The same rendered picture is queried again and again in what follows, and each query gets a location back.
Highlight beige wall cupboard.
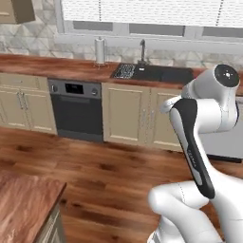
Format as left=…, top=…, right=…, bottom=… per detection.
left=0, top=0, right=36, bottom=26

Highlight white paper towel roll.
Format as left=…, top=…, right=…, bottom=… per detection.
left=93, top=36, right=108, bottom=67

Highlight black sink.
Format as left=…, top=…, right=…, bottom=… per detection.
left=110, top=62, right=196, bottom=85

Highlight beige two-door base cupboards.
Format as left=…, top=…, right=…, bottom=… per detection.
left=101, top=82, right=185, bottom=153

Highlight grey dishwasher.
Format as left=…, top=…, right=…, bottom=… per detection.
left=198, top=94, right=243, bottom=164

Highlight dark grey oven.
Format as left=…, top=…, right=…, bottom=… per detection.
left=47, top=78, right=104, bottom=143

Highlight beige island cupboard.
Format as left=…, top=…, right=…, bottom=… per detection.
left=32, top=201, right=67, bottom=243

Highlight beige base cupboards with drawer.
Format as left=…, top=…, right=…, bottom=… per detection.
left=0, top=72, right=59, bottom=136

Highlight dark metal tap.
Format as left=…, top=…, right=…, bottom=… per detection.
left=137, top=38, right=149, bottom=66

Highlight window with white blinds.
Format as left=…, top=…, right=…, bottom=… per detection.
left=54, top=0, right=243, bottom=46

